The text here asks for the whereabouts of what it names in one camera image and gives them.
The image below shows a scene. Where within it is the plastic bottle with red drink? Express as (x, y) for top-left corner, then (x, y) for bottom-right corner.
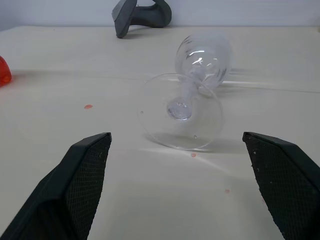
(0, 55), (13, 88)

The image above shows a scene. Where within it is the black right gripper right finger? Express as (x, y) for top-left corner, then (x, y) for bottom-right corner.
(242, 131), (320, 240)

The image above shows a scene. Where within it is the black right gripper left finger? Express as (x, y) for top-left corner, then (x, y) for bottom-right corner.
(0, 132), (113, 240)

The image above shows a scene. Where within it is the clear wine glass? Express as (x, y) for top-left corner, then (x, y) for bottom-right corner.
(136, 34), (233, 151)

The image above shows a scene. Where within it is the grey curved plastic holder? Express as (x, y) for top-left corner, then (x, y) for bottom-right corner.
(111, 0), (173, 39)

